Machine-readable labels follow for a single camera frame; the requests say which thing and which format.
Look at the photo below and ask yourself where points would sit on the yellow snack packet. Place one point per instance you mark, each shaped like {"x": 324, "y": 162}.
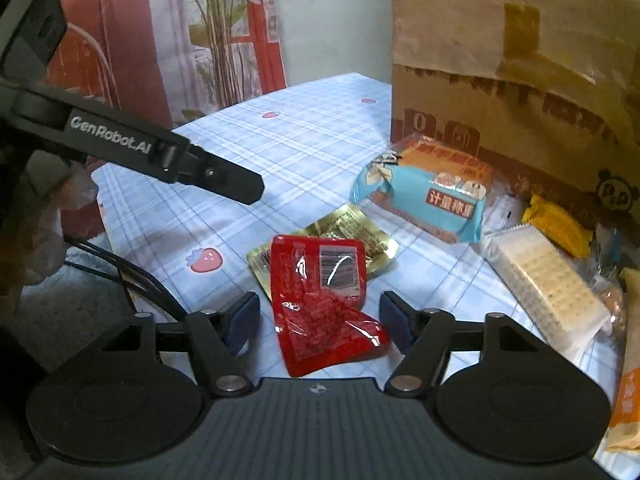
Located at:
{"x": 555, "y": 225}

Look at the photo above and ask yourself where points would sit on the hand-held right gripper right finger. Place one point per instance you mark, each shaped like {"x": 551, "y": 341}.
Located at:
{"x": 397, "y": 327}

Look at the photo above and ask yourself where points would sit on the round brown biscuit packet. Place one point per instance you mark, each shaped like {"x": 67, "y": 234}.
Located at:
{"x": 614, "y": 305}

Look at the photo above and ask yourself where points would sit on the blue checked strawberry tablecloth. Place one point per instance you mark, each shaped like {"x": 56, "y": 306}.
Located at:
{"x": 310, "y": 150}

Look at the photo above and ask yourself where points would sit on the dark round snack blue label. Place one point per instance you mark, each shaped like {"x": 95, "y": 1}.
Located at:
{"x": 607, "y": 252}

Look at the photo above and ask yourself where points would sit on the blue and orange snack packet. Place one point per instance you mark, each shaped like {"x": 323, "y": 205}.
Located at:
{"x": 425, "y": 195}

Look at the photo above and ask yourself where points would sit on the brown cardboard box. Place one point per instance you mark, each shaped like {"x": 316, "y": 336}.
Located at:
{"x": 550, "y": 110}

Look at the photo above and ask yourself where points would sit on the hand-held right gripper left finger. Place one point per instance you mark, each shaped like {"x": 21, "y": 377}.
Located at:
{"x": 242, "y": 322}

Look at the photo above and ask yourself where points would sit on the printed plant backdrop cloth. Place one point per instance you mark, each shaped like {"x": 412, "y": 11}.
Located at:
{"x": 150, "y": 35}

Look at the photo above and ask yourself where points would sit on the orange and white snack packet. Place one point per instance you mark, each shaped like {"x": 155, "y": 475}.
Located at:
{"x": 627, "y": 400}

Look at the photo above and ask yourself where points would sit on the white cracker packet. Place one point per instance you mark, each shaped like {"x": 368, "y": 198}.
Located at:
{"x": 545, "y": 285}

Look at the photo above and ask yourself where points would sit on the red snack packet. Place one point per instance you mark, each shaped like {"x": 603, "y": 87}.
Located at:
{"x": 310, "y": 300}

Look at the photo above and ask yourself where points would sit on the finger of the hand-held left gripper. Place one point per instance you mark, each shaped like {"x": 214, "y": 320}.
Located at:
{"x": 225, "y": 180}

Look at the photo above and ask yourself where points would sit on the small clear packet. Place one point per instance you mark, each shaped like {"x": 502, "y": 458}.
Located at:
{"x": 502, "y": 210}

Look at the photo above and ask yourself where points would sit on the gold snack packet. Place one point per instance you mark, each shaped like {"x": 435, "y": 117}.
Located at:
{"x": 350, "y": 230}

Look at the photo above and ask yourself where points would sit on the person's left hand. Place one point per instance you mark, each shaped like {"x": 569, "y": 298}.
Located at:
{"x": 50, "y": 240}

